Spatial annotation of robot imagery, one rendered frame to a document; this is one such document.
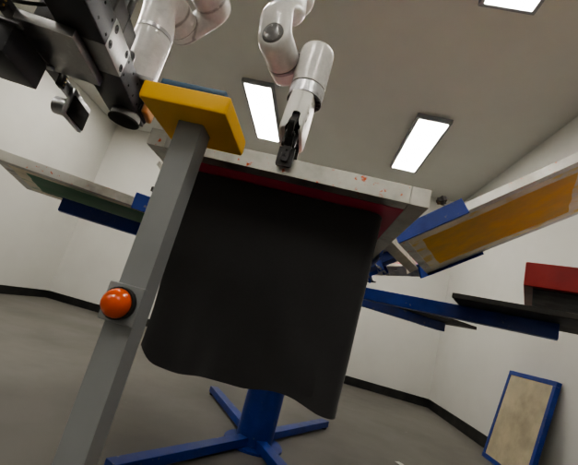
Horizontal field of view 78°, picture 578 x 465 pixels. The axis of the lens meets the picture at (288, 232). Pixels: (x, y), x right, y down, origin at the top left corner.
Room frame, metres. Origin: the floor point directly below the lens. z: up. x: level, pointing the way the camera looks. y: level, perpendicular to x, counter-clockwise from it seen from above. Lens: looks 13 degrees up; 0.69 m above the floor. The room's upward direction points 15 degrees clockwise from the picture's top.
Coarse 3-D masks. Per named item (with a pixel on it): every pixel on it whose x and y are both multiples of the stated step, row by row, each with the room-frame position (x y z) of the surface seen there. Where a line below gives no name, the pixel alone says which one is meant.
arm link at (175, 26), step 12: (144, 0) 0.81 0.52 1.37; (156, 0) 0.79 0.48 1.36; (168, 0) 0.80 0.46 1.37; (180, 0) 0.82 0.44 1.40; (144, 12) 0.80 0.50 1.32; (156, 12) 0.80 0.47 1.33; (168, 12) 0.81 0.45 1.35; (180, 12) 0.84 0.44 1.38; (192, 12) 0.88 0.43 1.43; (156, 24) 0.80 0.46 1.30; (168, 24) 0.82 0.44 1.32; (180, 24) 0.87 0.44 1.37; (192, 24) 0.89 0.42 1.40; (168, 36) 0.83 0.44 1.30; (180, 36) 0.90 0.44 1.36
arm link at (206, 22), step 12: (192, 0) 0.85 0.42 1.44; (204, 0) 0.83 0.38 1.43; (216, 0) 0.84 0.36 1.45; (228, 0) 0.87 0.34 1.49; (204, 12) 0.87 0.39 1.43; (216, 12) 0.87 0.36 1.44; (228, 12) 0.89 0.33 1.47; (204, 24) 0.90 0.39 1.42; (216, 24) 0.90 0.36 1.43; (192, 36) 0.91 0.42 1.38
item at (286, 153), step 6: (294, 132) 0.64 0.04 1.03; (288, 138) 0.64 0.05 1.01; (288, 144) 0.65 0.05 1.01; (282, 150) 0.65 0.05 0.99; (288, 150) 0.65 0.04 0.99; (294, 150) 0.66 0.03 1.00; (282, 156) 0.65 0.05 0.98; (288, 156) 0.65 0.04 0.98; (276, 162) 0.66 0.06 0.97; (282, 162) 0.66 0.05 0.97; (288, 162) 0.66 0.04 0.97
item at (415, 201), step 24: (168, 144) 0.70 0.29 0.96; (240, 168) 0.70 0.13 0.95; (264, 168) 0.68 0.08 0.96; (288, 168) 0.67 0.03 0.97; (312, 168) 0.67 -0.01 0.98; (336, 192) 0.69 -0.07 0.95; (360, 192) 0.66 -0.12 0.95; (384, 192) 0.65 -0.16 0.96; (408, 192) 0.65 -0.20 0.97; (408, 216) 0.71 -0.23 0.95; (384, 240) 0.95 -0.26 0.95
